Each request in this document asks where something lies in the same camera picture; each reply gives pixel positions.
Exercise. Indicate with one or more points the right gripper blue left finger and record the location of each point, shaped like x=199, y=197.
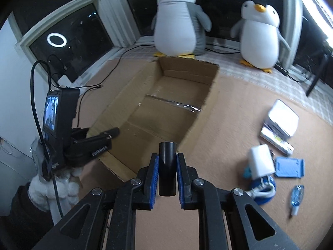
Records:
x=151, y=181

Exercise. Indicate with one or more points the black stand leg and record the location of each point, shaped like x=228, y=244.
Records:
x=320, y=70

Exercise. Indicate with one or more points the cardboard box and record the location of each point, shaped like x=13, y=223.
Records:
x=169, y=99

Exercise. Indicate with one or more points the white power adapter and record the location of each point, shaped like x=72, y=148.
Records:
x=260, y=161

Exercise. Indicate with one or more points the large grey white penguin plush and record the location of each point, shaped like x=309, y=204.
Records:
x=179, y=28

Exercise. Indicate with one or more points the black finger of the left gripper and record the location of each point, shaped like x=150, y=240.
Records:
x=96, y=145

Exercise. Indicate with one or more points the black power strip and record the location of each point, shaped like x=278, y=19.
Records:
x=281, y=69

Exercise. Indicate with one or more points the white square product box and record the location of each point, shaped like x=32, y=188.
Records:
x=282, y=120

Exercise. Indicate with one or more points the hand in white fuzzy sleeve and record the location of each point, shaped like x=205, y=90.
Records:
x=57, y=195

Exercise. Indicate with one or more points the blue plastic phone stand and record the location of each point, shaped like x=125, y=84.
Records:
x=289, y=167

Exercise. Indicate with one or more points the black cylinder tube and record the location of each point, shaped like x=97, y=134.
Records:
x=167, y=169

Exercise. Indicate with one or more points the pink plaid blanket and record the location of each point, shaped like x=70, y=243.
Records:
x=229, y=65

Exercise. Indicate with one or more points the blue clothes peg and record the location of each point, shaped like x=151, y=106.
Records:
x=297, y=195

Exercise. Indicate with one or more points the patterned white lighter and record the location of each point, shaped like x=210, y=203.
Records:
x=276, y=141

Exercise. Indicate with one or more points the small grey white penguin plush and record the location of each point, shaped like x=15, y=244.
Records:
x=259, y=34

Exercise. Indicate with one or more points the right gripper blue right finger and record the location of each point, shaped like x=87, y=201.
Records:
x=184, y=182

